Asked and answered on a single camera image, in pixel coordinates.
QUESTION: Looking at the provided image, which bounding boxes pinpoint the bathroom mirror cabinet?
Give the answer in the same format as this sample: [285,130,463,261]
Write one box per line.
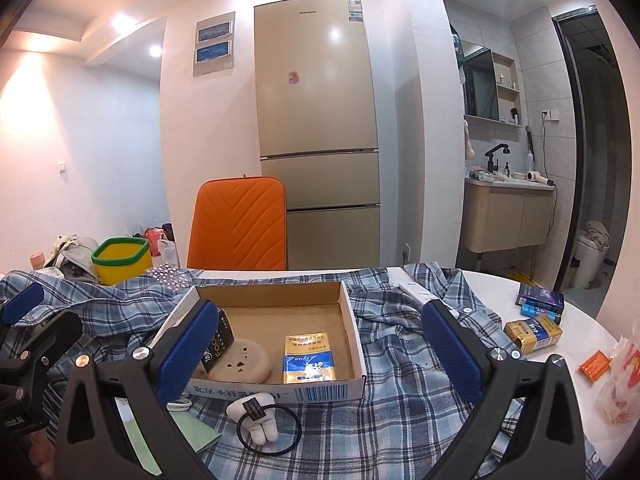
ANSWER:
[460,39,523,126]

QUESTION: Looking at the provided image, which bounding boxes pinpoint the grey cloth pile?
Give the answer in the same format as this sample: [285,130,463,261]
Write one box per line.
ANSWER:
[45,234,101,281]

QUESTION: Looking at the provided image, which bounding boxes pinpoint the green hanging towel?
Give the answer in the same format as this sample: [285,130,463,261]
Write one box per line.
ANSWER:
[450,24,467,68]

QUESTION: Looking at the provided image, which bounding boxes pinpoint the black door frame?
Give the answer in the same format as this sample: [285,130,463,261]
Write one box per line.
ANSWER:
[551,5,601,291]

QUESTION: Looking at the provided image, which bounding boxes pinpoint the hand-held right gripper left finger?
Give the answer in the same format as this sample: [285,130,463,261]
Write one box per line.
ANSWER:
[54,297,236,480]

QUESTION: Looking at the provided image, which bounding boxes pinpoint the person's left hand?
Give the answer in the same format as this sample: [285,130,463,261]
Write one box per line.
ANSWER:
[27,432,56,480]

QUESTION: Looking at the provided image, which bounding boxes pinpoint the white plush hair tie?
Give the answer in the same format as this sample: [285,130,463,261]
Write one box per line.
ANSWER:
[226,394,302,457]

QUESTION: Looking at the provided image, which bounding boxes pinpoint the gold cigarette pack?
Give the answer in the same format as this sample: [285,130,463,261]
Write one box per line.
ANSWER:
[502,316,563,358]

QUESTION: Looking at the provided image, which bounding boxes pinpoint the blue plaid shirt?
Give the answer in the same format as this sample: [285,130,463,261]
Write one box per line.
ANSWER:
[0,261,526,480]

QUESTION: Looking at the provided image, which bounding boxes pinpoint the white plastic bag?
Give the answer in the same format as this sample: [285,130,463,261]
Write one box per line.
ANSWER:
[157,239,181,268]

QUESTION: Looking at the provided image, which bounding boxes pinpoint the shallow cardboard box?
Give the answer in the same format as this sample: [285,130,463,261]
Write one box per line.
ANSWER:
[150,280,367,403]

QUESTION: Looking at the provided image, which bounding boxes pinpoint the green notebook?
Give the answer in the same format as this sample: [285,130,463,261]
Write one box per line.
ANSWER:
[114,396,222,456]

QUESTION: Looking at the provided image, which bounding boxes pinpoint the small orange box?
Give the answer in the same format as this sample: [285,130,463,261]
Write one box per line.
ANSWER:
[580,351,612,383]

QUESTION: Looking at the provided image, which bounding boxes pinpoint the small black box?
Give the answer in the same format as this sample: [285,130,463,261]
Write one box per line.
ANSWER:
[202,307,236,366]

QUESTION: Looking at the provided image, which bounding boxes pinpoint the black faucet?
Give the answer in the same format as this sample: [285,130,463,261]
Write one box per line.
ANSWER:
[484,143,511,176]

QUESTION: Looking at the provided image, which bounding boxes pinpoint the shiny studded sheet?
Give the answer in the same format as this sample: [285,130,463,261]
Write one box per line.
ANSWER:
[150,266,191,288]

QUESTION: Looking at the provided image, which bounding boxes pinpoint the blue lighter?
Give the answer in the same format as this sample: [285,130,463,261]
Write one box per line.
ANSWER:
[520,305,562,323]

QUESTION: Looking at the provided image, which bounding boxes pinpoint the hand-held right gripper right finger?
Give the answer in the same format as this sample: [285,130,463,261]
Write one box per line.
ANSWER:
[420,299,587,480]

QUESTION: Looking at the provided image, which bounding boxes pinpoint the dark blue box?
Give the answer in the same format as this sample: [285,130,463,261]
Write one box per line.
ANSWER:
[516,282,566,313]

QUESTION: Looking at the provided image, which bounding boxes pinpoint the round beige disc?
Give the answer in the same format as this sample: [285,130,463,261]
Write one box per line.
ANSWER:
[195,337,273,385]

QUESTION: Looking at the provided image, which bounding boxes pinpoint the yellow bin with green rim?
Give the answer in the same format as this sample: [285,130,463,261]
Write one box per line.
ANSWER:
[91,236,153,287]

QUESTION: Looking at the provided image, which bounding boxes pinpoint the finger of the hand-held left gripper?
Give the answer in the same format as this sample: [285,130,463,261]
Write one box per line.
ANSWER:
[0,311,83,388]
[0,282,46,326]

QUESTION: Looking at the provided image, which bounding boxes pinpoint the grey wall panel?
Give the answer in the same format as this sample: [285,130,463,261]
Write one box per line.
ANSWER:
[193,11,236,77]

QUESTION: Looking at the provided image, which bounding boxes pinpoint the gold blue snack packet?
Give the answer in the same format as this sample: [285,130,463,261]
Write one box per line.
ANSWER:
[282,332,338,385]

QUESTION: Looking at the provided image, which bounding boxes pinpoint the beige vanity cabinet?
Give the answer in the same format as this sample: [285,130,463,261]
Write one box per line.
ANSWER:
[462,175,556,253]

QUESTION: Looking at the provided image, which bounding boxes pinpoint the white remote control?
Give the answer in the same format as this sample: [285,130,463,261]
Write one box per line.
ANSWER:
[398,281,458,317]

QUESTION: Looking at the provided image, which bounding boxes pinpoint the beige three-door fridge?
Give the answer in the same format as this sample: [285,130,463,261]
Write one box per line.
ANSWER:
[253,0,382,271]

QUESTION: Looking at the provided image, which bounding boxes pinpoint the white toilet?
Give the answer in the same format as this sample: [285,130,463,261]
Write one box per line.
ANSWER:
[572,220,611,290]

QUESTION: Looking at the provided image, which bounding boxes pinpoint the orange padded chair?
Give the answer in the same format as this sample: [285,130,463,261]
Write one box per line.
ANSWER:
[186,176,288,271]

